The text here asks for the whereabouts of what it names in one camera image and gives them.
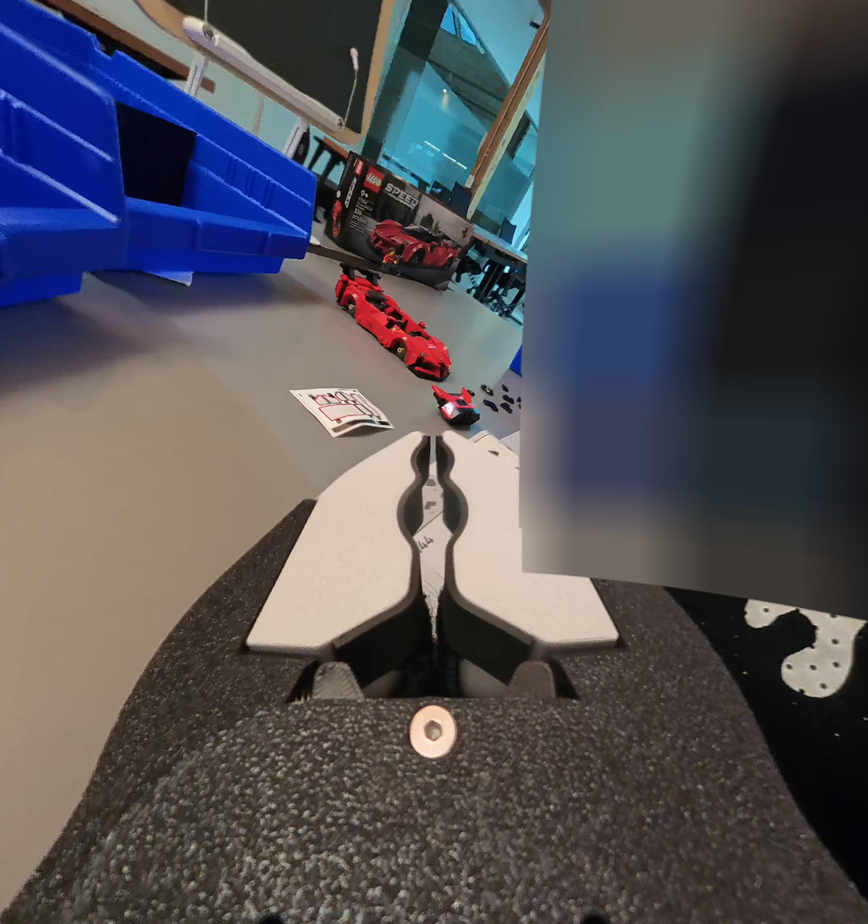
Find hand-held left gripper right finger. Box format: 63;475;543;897
434;432;620;659

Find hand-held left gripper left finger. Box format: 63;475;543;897
246;432;431;659

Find red lego subassembly with clear piece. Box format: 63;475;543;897
432;386;482;427

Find red lego sports car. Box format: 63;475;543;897
334;267;453;381

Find lego instruction booklet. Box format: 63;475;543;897
418;429;523;603

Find lego sticker sheet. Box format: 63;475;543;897
290;388;395;439

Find lego set cardboard box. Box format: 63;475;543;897
324;152;476;279

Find long wooden office desk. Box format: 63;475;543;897
470;224;529;319

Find wooden pillar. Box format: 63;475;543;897
469;22;550;218

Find black bin divider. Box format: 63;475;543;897
116;104;197;203

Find white stand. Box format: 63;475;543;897
181;16;345;131

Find black-topped wooden table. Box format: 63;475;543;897
37;0;399;149

